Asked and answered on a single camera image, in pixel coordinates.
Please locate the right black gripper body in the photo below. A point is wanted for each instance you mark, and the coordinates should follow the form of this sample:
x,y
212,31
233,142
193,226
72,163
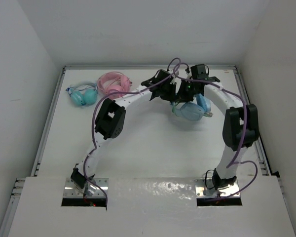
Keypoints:
x,y
188,91

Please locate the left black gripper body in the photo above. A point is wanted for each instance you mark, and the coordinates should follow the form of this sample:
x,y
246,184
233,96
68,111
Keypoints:
x,y
167,91

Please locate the light blue headphones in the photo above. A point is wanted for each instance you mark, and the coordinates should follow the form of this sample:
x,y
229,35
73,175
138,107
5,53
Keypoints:
x,y
193,111

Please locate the pink headphones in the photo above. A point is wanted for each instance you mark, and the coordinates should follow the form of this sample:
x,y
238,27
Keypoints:
x,y
114,82

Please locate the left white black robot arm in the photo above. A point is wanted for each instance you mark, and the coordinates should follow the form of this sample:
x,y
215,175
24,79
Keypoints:
x,y
108,120

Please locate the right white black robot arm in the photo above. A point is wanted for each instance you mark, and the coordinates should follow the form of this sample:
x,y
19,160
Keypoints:
x,y
241,126

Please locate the teal headphones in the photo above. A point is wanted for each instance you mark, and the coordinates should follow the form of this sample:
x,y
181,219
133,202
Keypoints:
x,y
83,94

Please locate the aluminium frame rail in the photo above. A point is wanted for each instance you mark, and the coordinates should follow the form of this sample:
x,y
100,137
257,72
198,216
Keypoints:
x,y
253,126
132,67
47,125

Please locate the right aluminium frame rail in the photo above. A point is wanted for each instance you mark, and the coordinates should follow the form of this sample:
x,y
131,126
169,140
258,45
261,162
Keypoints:
x,y
253,126

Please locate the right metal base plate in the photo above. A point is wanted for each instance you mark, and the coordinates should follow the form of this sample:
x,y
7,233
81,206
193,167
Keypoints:
x,y
204,189

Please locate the metal base plate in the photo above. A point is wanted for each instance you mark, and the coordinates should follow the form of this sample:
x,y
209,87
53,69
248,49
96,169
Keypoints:
x,y
71,190
204,189

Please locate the left aluminium frame rail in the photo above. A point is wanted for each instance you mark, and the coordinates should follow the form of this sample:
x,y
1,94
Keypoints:
x,y
47,125

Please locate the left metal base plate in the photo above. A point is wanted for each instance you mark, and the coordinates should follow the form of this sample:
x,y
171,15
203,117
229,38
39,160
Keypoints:
x,y
71,190

